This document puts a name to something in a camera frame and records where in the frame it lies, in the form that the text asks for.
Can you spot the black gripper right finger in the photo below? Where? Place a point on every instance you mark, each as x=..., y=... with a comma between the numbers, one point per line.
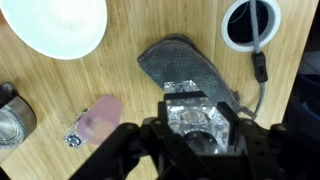
x=233, y=126

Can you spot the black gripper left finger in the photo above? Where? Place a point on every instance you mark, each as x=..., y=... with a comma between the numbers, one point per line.
x=162, y=111

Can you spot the square clear glass holder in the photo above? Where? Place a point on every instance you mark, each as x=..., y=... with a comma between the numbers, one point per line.
x=186, y=113

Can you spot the grey knitted cloth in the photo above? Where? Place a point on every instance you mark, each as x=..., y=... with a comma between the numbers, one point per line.
x=183, y=63

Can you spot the pink plastic cup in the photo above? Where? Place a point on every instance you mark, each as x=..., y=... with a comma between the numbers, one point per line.
x=100, y=120

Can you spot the crumpled silver foil wrapper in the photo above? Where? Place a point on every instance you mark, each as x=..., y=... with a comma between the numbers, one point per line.
x=71, y=138

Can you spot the white round plate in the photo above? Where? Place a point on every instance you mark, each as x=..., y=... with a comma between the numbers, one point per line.
x=56, y=23

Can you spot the stainless steel pot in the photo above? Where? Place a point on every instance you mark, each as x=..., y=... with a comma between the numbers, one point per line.
x=15, y=123

